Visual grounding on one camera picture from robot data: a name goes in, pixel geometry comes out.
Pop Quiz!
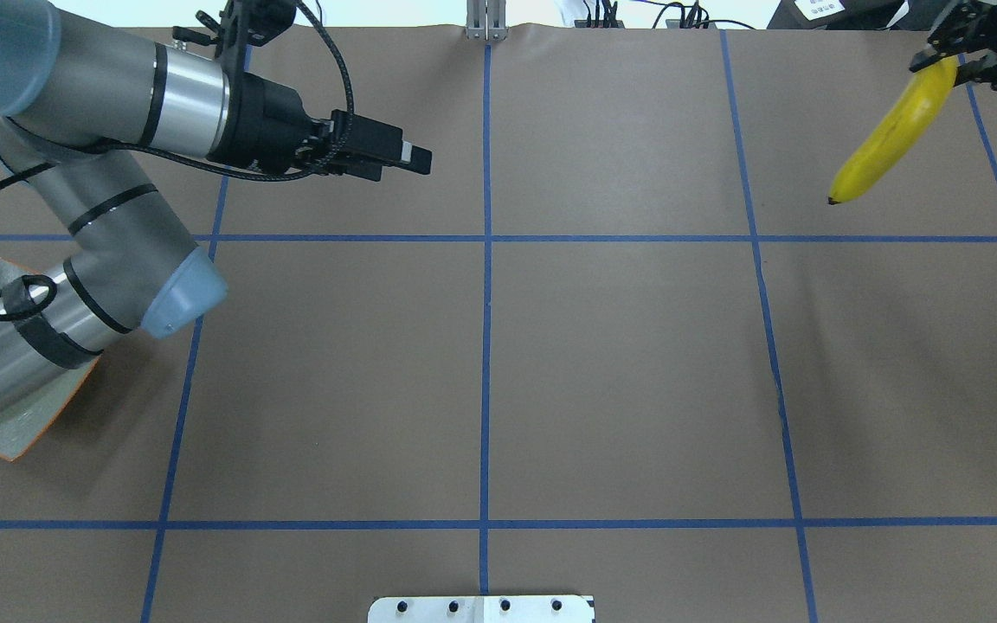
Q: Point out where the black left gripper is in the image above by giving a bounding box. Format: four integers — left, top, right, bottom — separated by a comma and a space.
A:
207, 74, 433, 182

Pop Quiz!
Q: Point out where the ripe yellow banana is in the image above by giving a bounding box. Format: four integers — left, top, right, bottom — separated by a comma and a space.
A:
827, 56, 959, 205

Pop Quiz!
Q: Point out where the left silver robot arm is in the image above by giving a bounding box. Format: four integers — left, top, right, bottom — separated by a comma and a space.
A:
0, 1, 433, 414

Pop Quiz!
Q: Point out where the grey square plate orange rim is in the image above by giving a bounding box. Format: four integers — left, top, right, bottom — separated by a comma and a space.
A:
0, 266, 112, 461

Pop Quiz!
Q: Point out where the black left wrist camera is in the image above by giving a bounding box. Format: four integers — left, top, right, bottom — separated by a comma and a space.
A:
173, 0, 300, 60

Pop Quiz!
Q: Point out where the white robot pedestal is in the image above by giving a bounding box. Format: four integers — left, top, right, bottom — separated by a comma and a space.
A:
366, 594, 597, 622

